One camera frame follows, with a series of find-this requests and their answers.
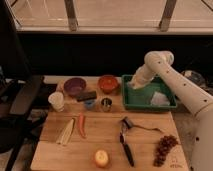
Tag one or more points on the white cloth in tray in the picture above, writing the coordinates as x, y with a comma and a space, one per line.
159, 99

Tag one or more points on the corn cob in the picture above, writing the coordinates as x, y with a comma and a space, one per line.
66, 133

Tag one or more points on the orange bowl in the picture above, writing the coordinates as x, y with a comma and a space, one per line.
108, 83

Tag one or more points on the small blue cup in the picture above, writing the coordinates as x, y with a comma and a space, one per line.
89, 104

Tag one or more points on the black rectangular block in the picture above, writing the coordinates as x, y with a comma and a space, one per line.
86, 96

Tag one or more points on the black office chair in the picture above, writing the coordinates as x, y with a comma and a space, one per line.
20, 85

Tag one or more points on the small metal cup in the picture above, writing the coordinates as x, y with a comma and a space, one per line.
106, 104

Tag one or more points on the purple bowl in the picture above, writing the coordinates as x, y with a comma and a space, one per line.
74, 86

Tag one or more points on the dark twig stem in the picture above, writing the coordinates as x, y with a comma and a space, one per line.
148, 129

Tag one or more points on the black handled peeler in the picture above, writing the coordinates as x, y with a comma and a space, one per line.
126, 124

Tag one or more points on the bunch of red grapes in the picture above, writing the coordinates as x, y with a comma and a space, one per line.
163, 148

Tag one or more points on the green plastic tray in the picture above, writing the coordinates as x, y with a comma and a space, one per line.
140, 99

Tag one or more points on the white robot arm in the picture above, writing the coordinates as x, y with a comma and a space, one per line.
195, 99

